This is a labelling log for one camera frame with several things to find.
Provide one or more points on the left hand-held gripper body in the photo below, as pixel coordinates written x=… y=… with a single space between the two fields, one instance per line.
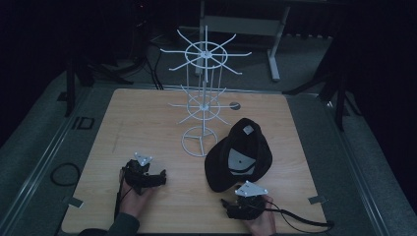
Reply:
x=137 y=175

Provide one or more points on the grey round table grommet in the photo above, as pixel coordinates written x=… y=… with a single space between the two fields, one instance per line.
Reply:
x=235 y=106

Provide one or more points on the person's right hand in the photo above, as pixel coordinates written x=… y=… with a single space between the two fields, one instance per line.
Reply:
x=264 y=221

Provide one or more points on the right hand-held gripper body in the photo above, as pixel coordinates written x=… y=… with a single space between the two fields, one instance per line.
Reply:
x=247 y=205

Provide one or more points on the black baseball cap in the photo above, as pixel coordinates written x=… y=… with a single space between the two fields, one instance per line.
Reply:
x=219 y=170

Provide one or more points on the grey tape strip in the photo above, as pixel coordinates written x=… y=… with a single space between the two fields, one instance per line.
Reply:
x=317 y=199
x=74 y=202

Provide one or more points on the black tripod stand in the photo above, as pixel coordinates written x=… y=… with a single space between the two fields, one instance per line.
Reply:
x=341 y=98
x=70 y=88

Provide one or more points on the white metal desk frame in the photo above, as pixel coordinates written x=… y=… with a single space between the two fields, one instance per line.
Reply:
x=242 y=25

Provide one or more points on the person's left hand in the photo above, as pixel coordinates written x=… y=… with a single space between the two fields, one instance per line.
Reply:
x=132 y=201

